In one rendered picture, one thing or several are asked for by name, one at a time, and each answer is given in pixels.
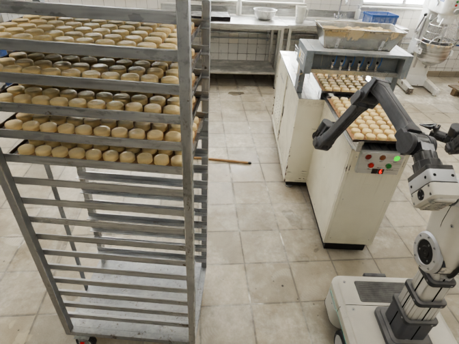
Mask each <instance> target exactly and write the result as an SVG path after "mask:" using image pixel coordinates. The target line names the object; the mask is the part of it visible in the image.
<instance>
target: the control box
mask: <svg viewBox="0 0 459 344"><path fill-rule="evenodd" d="M400 154H401V153H400V152H395V151H382V150H368V149H362V150H361V152H360V153H359V157H358V160H357V163H356V166H355V168H354V171H355V173H373V171H374V170H375V169H376V172H374V173H375V174H388V175H397V174H398V171H399V169H400V167H401V164H402V162H403V159H404V157H405V156H403V155H400ZM367 155H371V156H372V157H371V158H370V159H369V160H367V159H366V158H365V157H366V156H367ZM381 156H386V158H385V159H384V160H380V157H381ZM396 156H399V157H400V159H399V160H398V161H395V160H394V158H395V157H396ZM369 163H373V164H374V167H372V168H369V167H368V164H369ZM387 164H391V165H392V167H391V168H390V169H387V168H386V165H387ZM381 169H382V173H381V172H380V170H381ZM379 172H380V173H379Z"/></svg>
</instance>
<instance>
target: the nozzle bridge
mask: <svg viewBox="0 0 459 344"><path fill-rule="evenodd" d="M336 56H337V60H336ZM354 56H355V61H354ZM345 57H346V61H345V63H344V60H345ZM363 57H365V58H364V61H363ZM372 58H374V59H373V62H372ZM381 58H382V63H381V65H380V62H381ZM413 58H414V56H412V55H411V54H410V53H407V52H406V51H405V50H403V49H402V48H400V47H399V46H397V45H396V46H395V47H394V48H393V49H392V50H391V51H390V52H387V51H363V50H351V49H338V48H324V47H323V46H322V45H321V43H320V41H319V40H312V39H300V40H299V45H298V52H297V57H296V60H297V62H298V69H297V73H296V81H295V85H294V88H295V90H296V92H297V93H302V90H303V83H304V80H305V74H310V73H322V74H346V75H358V76H382V77H385V80H387V81H390V82H391V84H390V86H391V90H392V92H394V89H395V86H396V83H397V81H398V79H404V80H405V79H406V77H407V74H408V71H409V69H410V66H411V64H412V61H413ZM333 59H334V60H336V62H335V61H334V62H335V65H334V66H333V69H330V67H331V62H332V60H333ZM342 59H343V63H344V65H343V66H342V69H341V70H339V65H340V62H341V60H342ZM350 60H352V63H353V61H354V63H353V65H352V67H351V69H350V70H348V64H349V63H350ZM359 61H361V64H362V62H363V64H362V66H361V67H360V68H359V71H357V70H356V69H357V64H358V62H359ZM368 61H370V64H371V62H372V64H371V66H370V67H369V69H368V71H365V67H366V65H367V62H368ZM377 61H378V62H379V63H378V66H379V65H380V67H379V68H378V69H377V71H376V72H374V67H375V65H376V62H377Z"/></svg>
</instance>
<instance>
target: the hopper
mask: <svg viewBox="0 0 459 344"><path fill-rule="evenodd" d="M315 22H316V27H317V31H318V37H319V41H320V43H321V45H322V46H323V47H324V48H338V49H351V50H363V51H387V52H390V51H391V50H392V49H393V48H394V47H395V46H396V45H397V44H398V42H399V41H400V40H401V39H402V38H403V37H404V36H405V35H406V34H408V32H406V31H404V30H402V29H400V28H398V27H396V26H395V25H392V24H384V23H362V22H350V21H338V20H315ZM347 26H349V27H352V28H353V29H343V28H344V27H347ZM368 27H375V28H377V27H381V28H383V29H386V30H387V31H366V30H354V29H359V28H363V29H367V30H368ZM334 28H335V29H334ZM339 28H340V29H339Z"/></svg>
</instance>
